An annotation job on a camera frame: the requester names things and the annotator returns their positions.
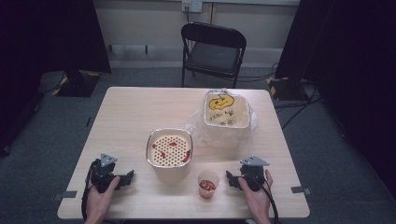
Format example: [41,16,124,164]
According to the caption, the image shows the right hand-held gripper cable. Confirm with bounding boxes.
[248,173,280,224]

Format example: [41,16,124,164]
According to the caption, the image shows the black folding chair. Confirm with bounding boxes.
[180,21,248,89]

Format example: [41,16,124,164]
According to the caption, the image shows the red scraps in cup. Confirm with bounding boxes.
[199,179,217,192]

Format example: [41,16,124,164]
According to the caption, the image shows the black stand base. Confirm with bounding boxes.
[51,70,102,98]
[266,76,310,102]

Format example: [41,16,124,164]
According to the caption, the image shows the left hand-held gripper cable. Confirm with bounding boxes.
[80,162,96,222]

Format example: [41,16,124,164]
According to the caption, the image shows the clear plastic cup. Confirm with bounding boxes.
[197,170,220,200]

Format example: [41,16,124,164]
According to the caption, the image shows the person's right hand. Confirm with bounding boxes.
[237,169,275,218]

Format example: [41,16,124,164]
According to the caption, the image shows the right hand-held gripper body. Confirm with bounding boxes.
[237,155,271,192]

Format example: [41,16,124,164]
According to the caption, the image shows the grey tape strip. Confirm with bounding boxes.
[290,185,313,196]
[52,189,78,202]

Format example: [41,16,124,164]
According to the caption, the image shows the hand-held gripper cable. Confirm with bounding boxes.
[80,162,96,222]
[248,173,280,224]

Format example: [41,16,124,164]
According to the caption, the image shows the white wall socket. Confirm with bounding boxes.
[181,0,204,14]

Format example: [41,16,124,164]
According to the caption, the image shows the metal basin with perforated strainer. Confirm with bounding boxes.
[146,127,194,169]

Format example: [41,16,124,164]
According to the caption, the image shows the black floor cable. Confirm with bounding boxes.
[236,62,321,130]

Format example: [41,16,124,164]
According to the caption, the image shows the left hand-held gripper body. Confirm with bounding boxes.
[89,153,126,194]

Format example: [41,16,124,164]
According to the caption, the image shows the black curtain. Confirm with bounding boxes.
[0,0,112,157]
[275,0,396,200]

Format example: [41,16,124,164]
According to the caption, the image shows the person's left hand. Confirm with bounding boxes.
[85,175,121,218]

